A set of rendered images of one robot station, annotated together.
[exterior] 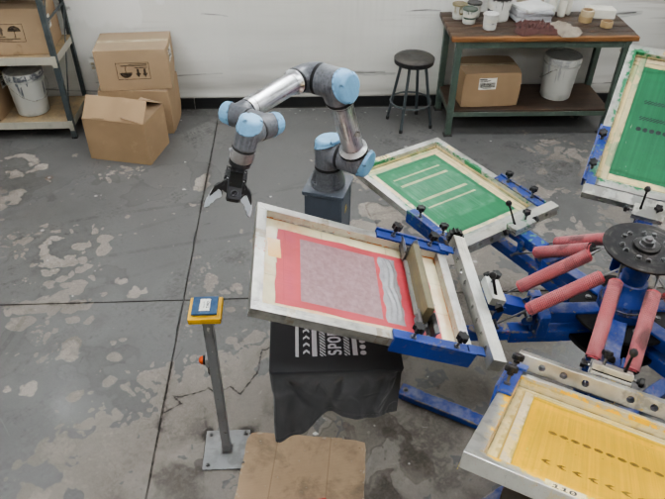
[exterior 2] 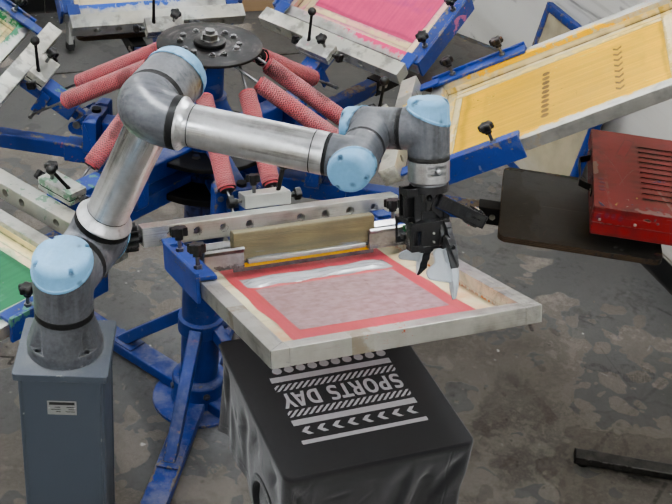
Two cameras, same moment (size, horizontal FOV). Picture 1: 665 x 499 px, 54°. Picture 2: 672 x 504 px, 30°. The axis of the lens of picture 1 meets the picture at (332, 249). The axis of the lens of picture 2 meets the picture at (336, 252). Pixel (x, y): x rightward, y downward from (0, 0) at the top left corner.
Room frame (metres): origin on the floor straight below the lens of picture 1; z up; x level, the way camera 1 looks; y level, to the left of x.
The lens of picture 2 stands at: (2.61, 2.04, 2.80)
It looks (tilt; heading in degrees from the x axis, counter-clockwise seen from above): 34 degrees down; 249
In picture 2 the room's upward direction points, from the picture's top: 6 degrees clockwise
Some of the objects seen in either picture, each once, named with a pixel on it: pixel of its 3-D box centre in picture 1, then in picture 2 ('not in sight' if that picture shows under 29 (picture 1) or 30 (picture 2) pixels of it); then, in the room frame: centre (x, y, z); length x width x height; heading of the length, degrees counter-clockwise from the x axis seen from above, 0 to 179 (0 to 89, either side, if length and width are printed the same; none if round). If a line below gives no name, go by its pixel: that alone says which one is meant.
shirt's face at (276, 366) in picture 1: (333, 327); (342, 390); (1.77, -0.01, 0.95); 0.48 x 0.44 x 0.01; 93
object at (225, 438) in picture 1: (217, 385); not in sight; (1.86, 0.50, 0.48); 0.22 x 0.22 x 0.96; 3
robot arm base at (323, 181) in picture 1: (328, 173); (64, 326); (2.39, 0.02, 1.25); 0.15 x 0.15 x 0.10
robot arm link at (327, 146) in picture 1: (330, 150); (64, 277); (2.39, 0.02, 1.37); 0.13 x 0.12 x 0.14; 57
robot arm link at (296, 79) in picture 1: (274, 93); (240, 136); (2.10, 0.21, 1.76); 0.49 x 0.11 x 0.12; 147
